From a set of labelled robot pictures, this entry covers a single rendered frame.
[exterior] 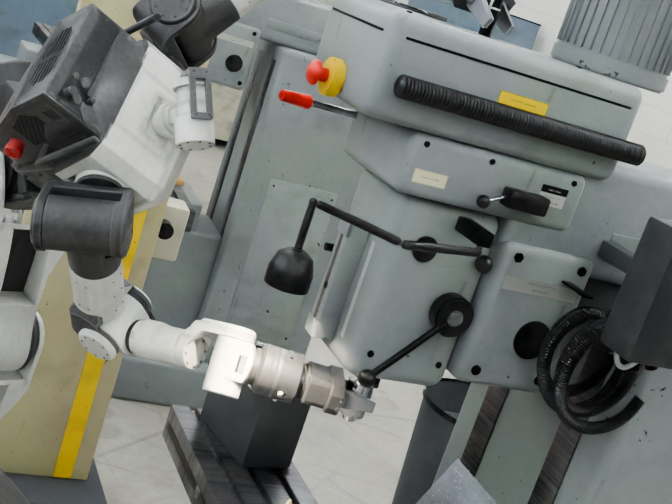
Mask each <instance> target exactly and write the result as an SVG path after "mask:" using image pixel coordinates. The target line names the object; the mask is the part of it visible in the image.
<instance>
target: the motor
mask: <svg viewBox="0 0 672 504"><path fill-rule="evenodd" d="M557 39H559V41H558V42H555V43H554V46H553V48H552V51H551V55H552V58H554V59H557V60H560V61H562V62H565V63H568V64H571V65H574V66H579V67H582V69H585V70H588V71H591V72H594V73H597V74H600V75H603V76H606V77H609V78H612V79H615V80H618V81H621V82H624V83H627V84H630V85H633V86H636V87H639V88H642V89H645V90H648V91H651V92H654V93H658V94H661V92H663V93H664V90H665V88H666V85H667V83H668V80H667V76H670V74H671V72H672V0H571V1H570V3H569V6H568V9H567V12H566V14H565V17H564V20H563V22H562V25H561V28H560V30H559V33H558V36H557Z"/></svg>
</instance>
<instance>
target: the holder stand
mask: <svg viewBox="0 0 672 504"><path fill-rule="evenodd" d="M254 345H255V347H257V348H260V349H262V347H263V346H265V345H267V344H266V343H263V342H260V341H255V343H254ZM250 386H251V385H249V384H246V383H245V384H242V388H241V391H240V395H239V398H238V399H232V398H227V397H226V396H221V395H217V394H215V393H211V392H207V395H206V398H205V402H204V405H203V408H202V411H201V414H200V416H201V417H202V418H203V420H204V421H205V422H206V423H207V425H208V426H209V427H210V428H211V430H212V431H213V432H214V433H215V435H216V436H217V437H218V438H219V440H220V441H221V442H222V443H223V444H224V446H225V447H226V448H227V449H228V451H229V452H230V453H231V454H232V456H233V457H234V458H235V459H236V461H237V462H238V463H239V464H240V465H241V467H274V468H289V467H290V464H291V461H292V459H293V456H294V453H295V450H296V447H297V444H298V441H299V438H300V435H301V432H302V429H303V426H304V424H305V421H306V418H307V415H308V412H309V409H310V406H311V405H308V404H304V403H302V402H301V400H300V399H297V396H296V397H294V398H293V400H292V402H291V403H286V402H283V401H280V400H277V401H276V402H275V401H273V398H269V397H266V396H262V395H259V394H255V393H253V391H252V389H251V387H250Z"/></svg>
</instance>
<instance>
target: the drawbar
mask: <svg viewBox="0 0 672 504"><path fill-rule="evenodd" d="M503 2H504V0H494V1H493V4H492V7H494V8H497V9H500V10H501V7H502V5H503ZM491 13H492V15H493V18H494V20H493V22H492V23H491V24H490V25H489V26H488V27H487V28H483V27H482V26H481V27H480V30H479V33H478V34H480V35H483V36H486V37H489V38H491V36H492V33H493V30H494V27H495V24H496V21H497V19H498V16H499V13H500V11H497V10H494V9H491Z"/></svg>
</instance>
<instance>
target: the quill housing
mask: <svg viewBox="0 0 672 504"><path fill-rule="evenodd" d="M349 213H350V214H352V215H354V216H357V217H362V218H363V219H365V220H366V221H367V222H369V223H371V224H373V225H375V226H377V227H379V228H382V229H384V230H386V231H388V232H390V233H392V234H394V235H396V236H399V237H400V238H401V243H402V241H404V240H409V241H419V242H427V243H436V244H446V245H454V246H463V247H472V248H476V246H477V245H476V244H474V243H473V242H471V241H470V240H469V239H467V238H466V237H465V236H463V235H462V234H461V233H459V232H458V231H457V230H455V226H456V223H457V220H458V218H459V216H463V217H467V218H471V219H472V220H474V221H475V222H476V223H478V224H479V225H481V226H482V227H484V228H485V229H487V230H488V231H489V232H491V233H492V234H494V238H495V235H496V233H497V229H498V222H497V219H496V217H495V215H490V214H486V213H482V212H478V211H474V210H470V209H466V208H462V207H457V206H453V205H449V204H445V203H441V202H437V201H433V200H429V199H424V198H420V197H416V196H412V195H408V194H404V193H400V192H397V191H396V190H394V189H393V188H392V187H390V186H389V185H388V184H386V183H385V182H384V181H382V180H381V179H380V178H378V177H377V176H376V175H374V174H373V173H372V172H370V171H369V170H368V169H366V170H365V171H364V172H363V174H362V176H361V178H360V181H359V184H358V187H357V190H356V193H355V196H354V199H353V202H352V205H351V208H350V211H349ZM476 258H477V257H472V256H463V255H454V254H443V253H434V252H424V251H414V250H405V249H403V248H402V247H401V244H399V245H394V244H392V243H390V242H388V241H385V240H383V239H381V238H379V237H377V236H376V235H374V234H372V233H370V232H369V234H368V237H367V240H366V243H365V246H364V249H363V252H362V255H361V258H360V261H359V264H358V266H357V269H356V272H355V275H354V278H353V281H352V284H351V287H350V290H349V293H348V296H347V299H346V302H345V304H344V307H343V310H342V313H341V316H340V319H339V322H338V325H337V328H336V331H335V334H334V337H333V339H332V340H328V339H322V338H321V339H322V341H323V342H324V343H325V344H326V346H327V347H328V348H329V349H330V351H331V352H332V353H333V354H334V355H335V357H336V358H337V359H338V360H339V362H340V363H341V364H342V365H343V367H344V368H345V369H346V370H347V371H348V372H350V373H352V374H354V375H358V374H359V373H360V371H362V370H364V369H370V370H373V369H374V368H376V367H377V366H379V365H380V364H381V363H383V362H384V361H386V360H387V359H389V358H390V357H391V356H393V355H394V354H396V353H397V352H399V351H400V350H401V349H403V348H404V347H406V346H407V345H409V344H410V343H411V342H413V341H414V340H416V339H417V338H419V337H420V336H421V335H423V334H424V333H426V332H427V331H429V330H430V329H431V328H433V327H432V326H431V324H430V321H429V310H430V307H431V305H432V304H433V302H434V301H435V300H436V299H437V298H438V297H440V296H441V295H443V294H446V293H451V292H453V293H458V294H460V295H461V296H463V297H464V298H465V299H466V300H467V301H468V302H469V303H470V302H471V300H472V297H473V294H474V292H475V289H476V286H477V284H478V281H479V278H480V276H481V273H480V272H478V271H477V270H476V269H475V265H474V263H475V260H476ZM457 337H458V336H456V337H445V336H442V335H441V334H439V333H437V334H436V335H434V336H433V337H432V338H430V339H429V340H427V341H426V342H424V343H423V344H422V345H420V346H419V347H417V348H416V349H414V350H413V351H412V352H410V353H409V354H407V355H406V356H404V357H403V358H402V359H400V360H399V361H397V362H396V363H394V364H393V365H392V366H390V367H389V368H387V369H386V370H385V371H383V372H382V373H380V374H379V375H377V376H376V378H379V379H385V380H391V381H398V382H404V383H411V384H417V385H423V386H432V385H435V384H437V383H438V382H439V381H440V380H441V379H442V377H443V375H444V372H445V369H446V367H447V364H448V361H449V359H450V356H451V353H452V351H453V348H454V345H455V343H456V340H457Z"/></svg>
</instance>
